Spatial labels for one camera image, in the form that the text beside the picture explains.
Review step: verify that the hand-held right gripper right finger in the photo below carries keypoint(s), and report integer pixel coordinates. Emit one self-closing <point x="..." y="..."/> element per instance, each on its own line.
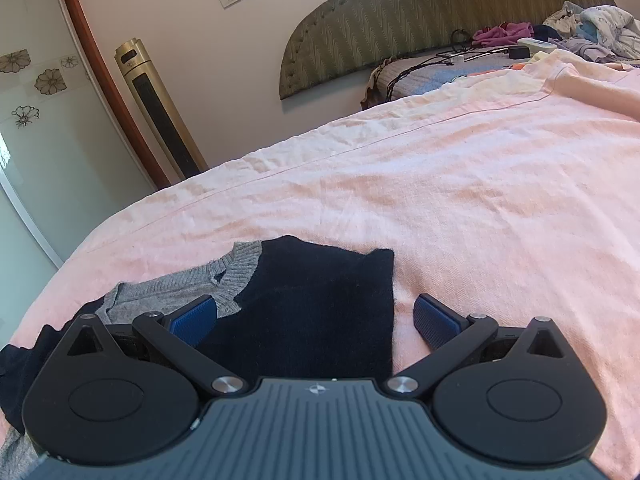
<point x="436" y="324"/>

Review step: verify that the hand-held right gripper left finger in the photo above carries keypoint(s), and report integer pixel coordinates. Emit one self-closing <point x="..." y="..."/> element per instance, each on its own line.
<point x="194" y="321"/>

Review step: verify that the grey and navy knit sweater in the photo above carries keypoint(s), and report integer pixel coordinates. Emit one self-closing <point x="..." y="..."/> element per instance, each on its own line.
<point x="310" y="310"/>

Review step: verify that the pile of white clothes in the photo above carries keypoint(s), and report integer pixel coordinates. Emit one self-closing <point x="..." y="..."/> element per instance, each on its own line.
<point x="605" y="27"/>

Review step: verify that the pink bedsheet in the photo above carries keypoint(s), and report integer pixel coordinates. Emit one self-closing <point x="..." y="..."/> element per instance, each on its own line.
<point x="450" y="185"/>

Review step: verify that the gold tower air conditioner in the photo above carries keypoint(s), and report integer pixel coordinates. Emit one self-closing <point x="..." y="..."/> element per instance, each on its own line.
<point x="160" y="110"/>

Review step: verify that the grey striped blanket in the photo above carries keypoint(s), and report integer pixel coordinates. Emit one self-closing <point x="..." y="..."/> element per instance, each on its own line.
<point x="425" y="82"/>

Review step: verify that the frosted glass flower door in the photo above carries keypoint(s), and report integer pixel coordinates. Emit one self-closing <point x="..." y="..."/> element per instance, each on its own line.
<point x="50" y="125"/>

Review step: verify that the black power adapter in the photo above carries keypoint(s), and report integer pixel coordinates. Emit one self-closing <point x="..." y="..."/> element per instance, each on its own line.
<point x="519" y="53"/>

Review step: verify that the magenta cloth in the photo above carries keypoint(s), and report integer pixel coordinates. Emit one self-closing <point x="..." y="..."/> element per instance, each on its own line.
<point x="500" y="34"/>

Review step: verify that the white remote control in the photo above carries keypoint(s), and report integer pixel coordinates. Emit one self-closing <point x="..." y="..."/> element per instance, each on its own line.
<point x="536" y="44"/>

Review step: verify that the green padded headboard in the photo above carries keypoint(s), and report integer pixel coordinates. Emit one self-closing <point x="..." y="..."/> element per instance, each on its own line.
<point x="400" y="15"/>

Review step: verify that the wooden door frame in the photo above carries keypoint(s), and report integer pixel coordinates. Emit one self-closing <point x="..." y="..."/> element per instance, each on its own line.
<point x="105" y="75"/>

